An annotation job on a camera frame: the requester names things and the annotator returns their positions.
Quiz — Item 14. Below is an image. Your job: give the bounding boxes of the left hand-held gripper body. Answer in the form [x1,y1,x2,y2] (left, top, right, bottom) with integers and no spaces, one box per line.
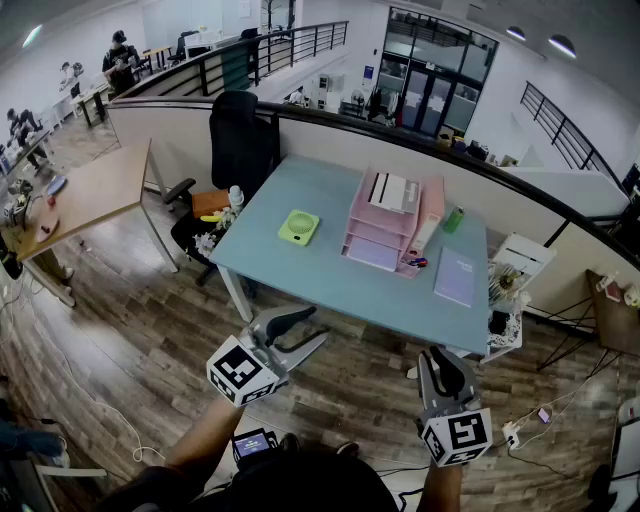
[206,319,290,407]

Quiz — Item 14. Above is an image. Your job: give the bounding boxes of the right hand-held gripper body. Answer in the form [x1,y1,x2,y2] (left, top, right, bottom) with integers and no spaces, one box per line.
[417,394,494,468]

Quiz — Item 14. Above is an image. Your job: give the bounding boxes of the purple notebook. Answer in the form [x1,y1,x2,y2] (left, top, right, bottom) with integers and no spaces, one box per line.
[433,247,476,308]
[347,235,399,273]

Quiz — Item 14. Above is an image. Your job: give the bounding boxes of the pink drawer organiser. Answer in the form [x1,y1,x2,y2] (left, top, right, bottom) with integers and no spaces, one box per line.
[340,166,430,280]

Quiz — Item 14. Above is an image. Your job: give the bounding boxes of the person's left forearm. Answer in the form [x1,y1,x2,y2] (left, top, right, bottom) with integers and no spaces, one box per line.
[162,397,251,481]

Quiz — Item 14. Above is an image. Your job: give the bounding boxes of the person's right forearm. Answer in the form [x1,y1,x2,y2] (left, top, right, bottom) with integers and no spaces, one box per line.
[418,460,467,512]

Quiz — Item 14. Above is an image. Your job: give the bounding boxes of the black white speckled bag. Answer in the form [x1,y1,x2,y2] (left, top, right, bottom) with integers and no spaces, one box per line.
[487,309,524,349]

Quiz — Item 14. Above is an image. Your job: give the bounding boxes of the small black screen device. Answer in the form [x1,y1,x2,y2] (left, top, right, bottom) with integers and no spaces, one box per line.
[232,428,279,464]

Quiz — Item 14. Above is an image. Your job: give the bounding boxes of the green portable fan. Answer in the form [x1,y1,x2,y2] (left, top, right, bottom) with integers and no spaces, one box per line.
[277,209,321,247]

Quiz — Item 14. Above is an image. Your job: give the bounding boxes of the dried flowers bunch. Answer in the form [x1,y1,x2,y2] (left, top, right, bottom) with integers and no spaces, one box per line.
[487,262,531,309]

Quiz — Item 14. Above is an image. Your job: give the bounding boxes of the white artificial flowers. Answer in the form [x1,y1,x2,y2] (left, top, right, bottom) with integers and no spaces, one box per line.
[192,207,236,259]

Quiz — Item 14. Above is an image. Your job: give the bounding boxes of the person's black-clothed torso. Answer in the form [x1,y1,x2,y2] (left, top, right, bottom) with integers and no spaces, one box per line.
[94,449,401,512]

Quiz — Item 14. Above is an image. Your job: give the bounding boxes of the orange brown box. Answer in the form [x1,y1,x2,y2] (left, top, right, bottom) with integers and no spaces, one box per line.
[191,189,232,220]

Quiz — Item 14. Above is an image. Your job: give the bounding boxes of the white side shelf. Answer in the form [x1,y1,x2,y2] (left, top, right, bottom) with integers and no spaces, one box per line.
[479,232,559,365]

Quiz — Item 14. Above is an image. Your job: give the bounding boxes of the small green bottle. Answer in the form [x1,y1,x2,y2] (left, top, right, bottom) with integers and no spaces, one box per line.
[443,204,466,235]

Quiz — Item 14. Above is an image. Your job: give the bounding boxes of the pink file box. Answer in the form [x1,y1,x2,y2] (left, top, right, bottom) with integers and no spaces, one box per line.
[409,174,446,254]

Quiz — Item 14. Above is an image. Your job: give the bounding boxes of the white grey book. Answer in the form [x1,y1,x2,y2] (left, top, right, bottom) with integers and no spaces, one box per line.
[368,172,421,215]

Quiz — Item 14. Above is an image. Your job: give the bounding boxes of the white chair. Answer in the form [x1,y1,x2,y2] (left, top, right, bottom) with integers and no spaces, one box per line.
[587,397,640,512]

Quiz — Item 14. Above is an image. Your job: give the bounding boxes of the small wooden side table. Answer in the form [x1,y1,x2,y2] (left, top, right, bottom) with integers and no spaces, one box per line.
[537,268,640,374]

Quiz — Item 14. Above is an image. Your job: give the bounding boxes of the black office chair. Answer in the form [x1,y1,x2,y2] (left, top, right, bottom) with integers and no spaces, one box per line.
[162,89,281,289]

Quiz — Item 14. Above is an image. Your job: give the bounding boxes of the pink oval board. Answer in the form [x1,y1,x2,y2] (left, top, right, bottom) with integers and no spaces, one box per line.
[34,217,61,245]

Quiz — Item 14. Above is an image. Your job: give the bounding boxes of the black metal railing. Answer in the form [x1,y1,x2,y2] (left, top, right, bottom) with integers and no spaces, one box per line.
[519,81,626,191]
[119,20,350,99]

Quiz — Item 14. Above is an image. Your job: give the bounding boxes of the black framed glass door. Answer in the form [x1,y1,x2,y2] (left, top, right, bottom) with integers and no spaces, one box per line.
[374,7,499,139]

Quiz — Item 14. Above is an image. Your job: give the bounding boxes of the black cable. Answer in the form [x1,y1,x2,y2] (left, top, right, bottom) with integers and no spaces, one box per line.
[507,444,591,481]

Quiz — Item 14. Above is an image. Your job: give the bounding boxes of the white cable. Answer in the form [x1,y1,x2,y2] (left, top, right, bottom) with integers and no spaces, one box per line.
[509,384,596,441]
[0,284,166,464]

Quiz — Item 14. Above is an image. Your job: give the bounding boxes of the white partition with black rail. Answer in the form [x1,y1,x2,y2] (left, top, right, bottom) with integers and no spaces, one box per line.
[107,94,640,266]

